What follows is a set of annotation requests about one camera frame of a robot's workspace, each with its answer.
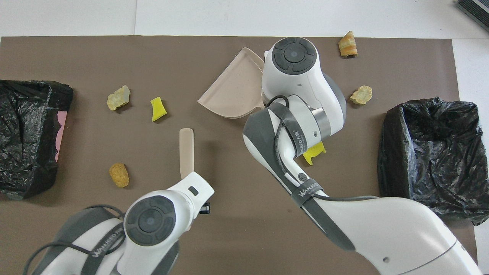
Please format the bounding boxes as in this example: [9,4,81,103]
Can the brown paper table mat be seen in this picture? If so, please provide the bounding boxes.
[0,36,480,275]

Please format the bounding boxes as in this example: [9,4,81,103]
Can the pale beige sponge scrap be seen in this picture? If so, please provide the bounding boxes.
[349,85,373,105]

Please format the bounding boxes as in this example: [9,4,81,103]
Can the black bag-lined pink bin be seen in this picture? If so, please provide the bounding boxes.
[0,79,74,201]

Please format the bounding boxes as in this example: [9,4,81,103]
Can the brown oval sponge scrap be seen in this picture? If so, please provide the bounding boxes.
[108,163,130,188]

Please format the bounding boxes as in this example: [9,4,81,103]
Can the dark ribbed device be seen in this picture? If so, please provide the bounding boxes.
[457,0,489,32]

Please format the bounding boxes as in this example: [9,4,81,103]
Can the notched yellow sponge scrap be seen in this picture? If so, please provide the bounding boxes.
[303,141,327,166]

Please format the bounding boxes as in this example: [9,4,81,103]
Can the beige hand brush black bristles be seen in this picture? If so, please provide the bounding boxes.
[179,128,195,180]

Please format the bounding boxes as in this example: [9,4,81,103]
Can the orange striped sponge scrap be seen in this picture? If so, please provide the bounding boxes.
[338,31,358,57]

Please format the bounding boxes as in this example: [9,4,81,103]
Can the pale green-yellow sponge scrap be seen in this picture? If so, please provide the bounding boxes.
[107,85,131,111]

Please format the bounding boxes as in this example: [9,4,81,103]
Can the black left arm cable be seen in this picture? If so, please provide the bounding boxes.
[23,205,126,275]

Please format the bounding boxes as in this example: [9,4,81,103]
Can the plain bright yellow sponge scrap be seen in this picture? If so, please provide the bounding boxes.
[150,97,168,122]

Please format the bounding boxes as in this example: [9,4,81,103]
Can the beige plastic dustpan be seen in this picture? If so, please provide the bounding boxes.
[198,48,266,120]

